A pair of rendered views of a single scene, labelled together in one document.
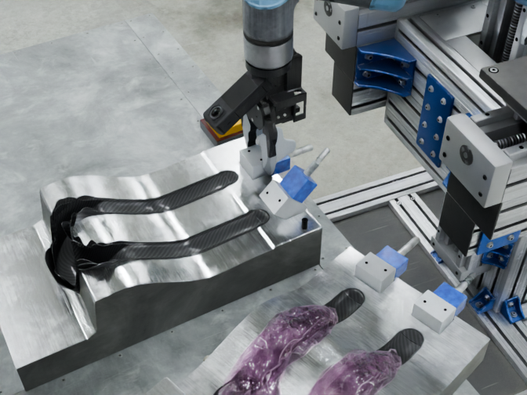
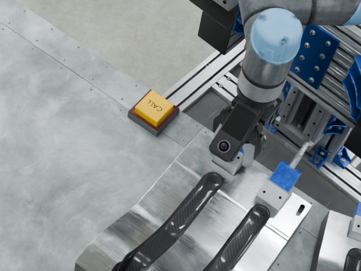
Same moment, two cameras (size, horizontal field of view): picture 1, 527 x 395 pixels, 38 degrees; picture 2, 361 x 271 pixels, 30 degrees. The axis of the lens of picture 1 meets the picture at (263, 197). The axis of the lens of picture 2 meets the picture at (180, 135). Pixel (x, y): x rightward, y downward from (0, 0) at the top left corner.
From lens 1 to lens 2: 0.72 m
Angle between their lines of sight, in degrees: 25
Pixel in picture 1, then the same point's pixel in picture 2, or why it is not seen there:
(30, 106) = not seen: outside the picture
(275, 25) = (286, 71)
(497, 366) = (346, 206)
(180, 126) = (109, 121)
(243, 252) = (268, 252)
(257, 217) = (258, 213)
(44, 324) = not seen: outside the picture
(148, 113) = (70, 114)
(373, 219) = (205, 106)
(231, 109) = (239, 141)
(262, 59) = (267, 97)
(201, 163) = (181, 172)
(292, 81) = not seen: hidden behind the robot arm
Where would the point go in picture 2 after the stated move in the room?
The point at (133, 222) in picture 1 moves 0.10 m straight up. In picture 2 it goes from (172, 260) to (179, 236)
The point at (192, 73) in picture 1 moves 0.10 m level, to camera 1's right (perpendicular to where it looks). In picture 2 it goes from (82, 55) to (124, 43)
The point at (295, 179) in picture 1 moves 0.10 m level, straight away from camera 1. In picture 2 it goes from (286, 175) to (262, 132)
